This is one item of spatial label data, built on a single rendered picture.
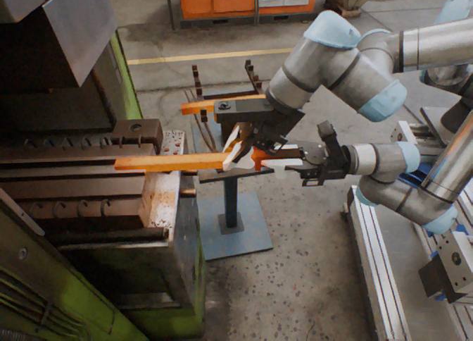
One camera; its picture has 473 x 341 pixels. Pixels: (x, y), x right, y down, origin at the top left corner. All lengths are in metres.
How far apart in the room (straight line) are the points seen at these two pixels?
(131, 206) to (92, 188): 0.10
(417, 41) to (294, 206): 1.36
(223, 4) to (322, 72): 3.72
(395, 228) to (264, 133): 1.22
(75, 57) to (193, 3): 3.75
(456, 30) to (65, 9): 0.57
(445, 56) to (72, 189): 0.75
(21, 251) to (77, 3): 0.38
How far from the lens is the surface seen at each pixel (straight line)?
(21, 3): 0.35
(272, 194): 1.84
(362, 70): 0.49
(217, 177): 1.02
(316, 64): 0.48
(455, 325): 1.54
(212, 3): 4.16
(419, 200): 0.79
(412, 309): 1.49
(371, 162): 0.69
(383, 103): 0.50
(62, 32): 0.40
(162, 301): 1.01
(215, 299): 1.52
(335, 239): 1.75
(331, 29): 0.47
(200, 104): 0.89
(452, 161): 0.77
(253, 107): 0.53
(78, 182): 0.70
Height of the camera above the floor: 1.46
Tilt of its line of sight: 47 degrees down
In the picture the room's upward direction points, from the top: straight up
